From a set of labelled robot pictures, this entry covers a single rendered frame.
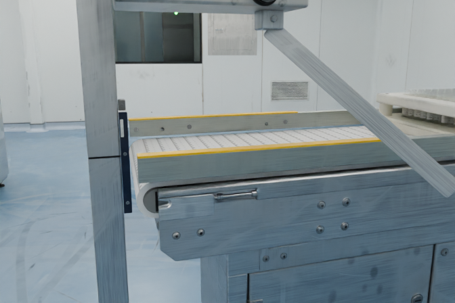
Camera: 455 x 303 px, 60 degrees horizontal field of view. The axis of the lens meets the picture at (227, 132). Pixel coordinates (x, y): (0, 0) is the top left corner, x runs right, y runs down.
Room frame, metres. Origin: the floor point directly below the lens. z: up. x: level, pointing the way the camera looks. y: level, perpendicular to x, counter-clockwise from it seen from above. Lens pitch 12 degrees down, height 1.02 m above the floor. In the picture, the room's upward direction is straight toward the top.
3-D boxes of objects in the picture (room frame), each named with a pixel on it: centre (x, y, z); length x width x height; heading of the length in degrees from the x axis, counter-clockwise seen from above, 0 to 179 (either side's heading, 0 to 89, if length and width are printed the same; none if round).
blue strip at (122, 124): (0.72, 0.19, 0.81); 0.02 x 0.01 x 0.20; 106
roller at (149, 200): (0.60, 0.13, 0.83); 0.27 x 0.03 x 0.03; 16
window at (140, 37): (5.38, 1.03, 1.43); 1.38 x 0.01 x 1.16; 100
